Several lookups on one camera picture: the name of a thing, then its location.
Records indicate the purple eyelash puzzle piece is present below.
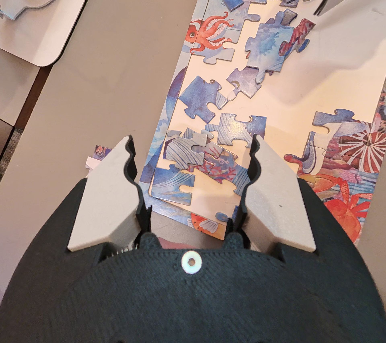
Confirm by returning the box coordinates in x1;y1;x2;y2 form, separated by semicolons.
226;66;262;99

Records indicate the orange print puzzle piece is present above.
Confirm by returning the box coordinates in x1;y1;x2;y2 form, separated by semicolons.
86;144;114;169

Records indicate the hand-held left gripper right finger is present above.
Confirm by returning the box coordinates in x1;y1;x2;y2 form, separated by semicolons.
234;134;317;254

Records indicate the pale striped whale puzzle piece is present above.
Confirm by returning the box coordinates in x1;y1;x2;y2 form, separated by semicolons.
163;128;209;169

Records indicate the light blue anemone puzzle piece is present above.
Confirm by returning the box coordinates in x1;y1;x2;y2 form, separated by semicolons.
244;22;295;75

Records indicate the sea print puzzle board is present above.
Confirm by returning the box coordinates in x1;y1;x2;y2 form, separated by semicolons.
140;0;386;244

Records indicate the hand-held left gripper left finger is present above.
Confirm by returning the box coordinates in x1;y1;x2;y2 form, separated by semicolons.
67;135;152;252

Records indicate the white rounded board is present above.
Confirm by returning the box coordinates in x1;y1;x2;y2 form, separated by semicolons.
0;0;107;67

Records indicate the blue wave puzzle piece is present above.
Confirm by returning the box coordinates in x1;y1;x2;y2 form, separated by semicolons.
151;165;194;206

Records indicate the blue red coral puzzle piece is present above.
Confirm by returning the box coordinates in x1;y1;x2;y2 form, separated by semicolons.
203;141;242;184

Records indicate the dark blue whale eye piece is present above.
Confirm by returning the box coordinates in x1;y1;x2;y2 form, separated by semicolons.
178;76;230;124

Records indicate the blue striped whale puzzle piece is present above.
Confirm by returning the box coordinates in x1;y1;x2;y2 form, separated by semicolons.
204;113;268;148

